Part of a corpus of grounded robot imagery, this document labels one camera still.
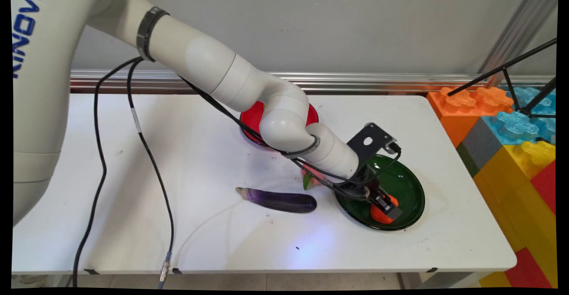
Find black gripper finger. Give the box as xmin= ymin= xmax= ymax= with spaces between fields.
xmin=378 ymin=187 xmax=399 ymax=208
xmin=373 ymin=193 xmax=403 ymax=224

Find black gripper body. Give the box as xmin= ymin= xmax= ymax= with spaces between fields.
xmin=350 ymin=164 xmax=384 ymax=200

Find orange toy tangerine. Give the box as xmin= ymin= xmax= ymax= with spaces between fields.
xmin=370 ymin=194 xmax=399 ymax=224

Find green plate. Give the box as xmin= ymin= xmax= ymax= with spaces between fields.
xmin=333 ymin=154 xmax=426 ymax=231

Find pink toy peach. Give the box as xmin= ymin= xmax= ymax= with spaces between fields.
xmin=301 ymin=163 xmax=330 ymax=191

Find grey table leg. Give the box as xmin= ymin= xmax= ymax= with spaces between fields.
xmin=397 ymin=272 xmax=481 ymax=289

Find purple toy eggplant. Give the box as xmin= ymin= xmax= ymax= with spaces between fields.
xmin=236 ymin=187 xmax=318 ymax=214

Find orange giant building block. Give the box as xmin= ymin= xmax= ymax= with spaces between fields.
xmin=427 ymin=86 xmax=514 ymax=148

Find grey giant building block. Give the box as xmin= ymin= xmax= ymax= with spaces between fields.
xmin=461 ymin=117 xmax=505 ymax=172

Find yellow giant building block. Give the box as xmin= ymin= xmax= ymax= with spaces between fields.
xmin=473 ymin=140 xmax=557 ymax=288

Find red plate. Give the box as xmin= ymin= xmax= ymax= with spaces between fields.
xmin=240 ymin=100 xmax=320 ymax=149

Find blue giant building block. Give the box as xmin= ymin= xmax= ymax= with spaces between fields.
xmin=482 ymin=86 xmax=557 ymax=146

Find black tripod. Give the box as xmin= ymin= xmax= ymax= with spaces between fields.
xmin=447 ymin=39 xmax=557 ymax=120

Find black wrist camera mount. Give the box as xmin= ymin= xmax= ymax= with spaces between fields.
xmin=346 ymin=122 xmax=402 ymax=169

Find black cable strap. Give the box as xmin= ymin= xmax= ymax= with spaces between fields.
xmin=281 ymin=135 xmax=321 ymax=159
xmin=136 ymin=6 xmax=170 ymax=63

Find aluminium wall rail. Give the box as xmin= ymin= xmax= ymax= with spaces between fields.
xmin=70 ymin=68 xmax=556 ymax=95

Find slanted aluminium post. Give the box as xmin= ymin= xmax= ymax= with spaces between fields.
xmin=478 ymin=0 xmax=559 ymax=88

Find black cable with metal connector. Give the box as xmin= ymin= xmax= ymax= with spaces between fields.
xmin=126 ymin=57 xmax=372 ymax=289

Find plain black cable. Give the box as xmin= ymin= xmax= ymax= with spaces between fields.
xmin=72 ymin=56 xmax=402 ymax=288

